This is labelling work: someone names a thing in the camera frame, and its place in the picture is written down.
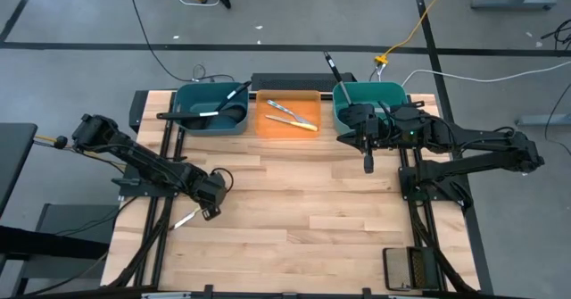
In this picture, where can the black table edge rail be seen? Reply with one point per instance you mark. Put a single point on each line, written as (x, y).
(250, 296)

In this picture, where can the black flat bar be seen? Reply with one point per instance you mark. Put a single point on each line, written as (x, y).
(44, 243)

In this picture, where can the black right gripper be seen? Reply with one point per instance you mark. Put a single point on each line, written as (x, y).
(379, 134)

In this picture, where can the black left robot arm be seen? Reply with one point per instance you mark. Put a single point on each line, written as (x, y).
(143, 160)

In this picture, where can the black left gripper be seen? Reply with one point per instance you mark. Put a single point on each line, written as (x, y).
(212, 189)

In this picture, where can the grey floor bar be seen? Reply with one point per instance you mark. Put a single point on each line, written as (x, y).
(544, 119)

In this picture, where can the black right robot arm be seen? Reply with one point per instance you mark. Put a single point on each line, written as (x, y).
(482, 156)

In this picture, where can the black perforated metal panel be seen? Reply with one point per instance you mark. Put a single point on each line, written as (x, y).
(299, 82)

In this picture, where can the teal plastic bin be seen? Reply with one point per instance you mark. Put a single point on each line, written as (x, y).
(192, 98)
(379, 91)

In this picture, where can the black aluminium table frame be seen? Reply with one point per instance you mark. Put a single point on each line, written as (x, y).
(407, 191)
(134, 192)

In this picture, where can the black plastic ladle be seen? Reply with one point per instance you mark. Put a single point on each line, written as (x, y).
(241, 89)
(178, 115)

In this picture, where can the orange translucent plastic bin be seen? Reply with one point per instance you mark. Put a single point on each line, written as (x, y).
(272, 131)

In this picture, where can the metal box grater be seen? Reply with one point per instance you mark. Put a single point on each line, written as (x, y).
(399, 268)

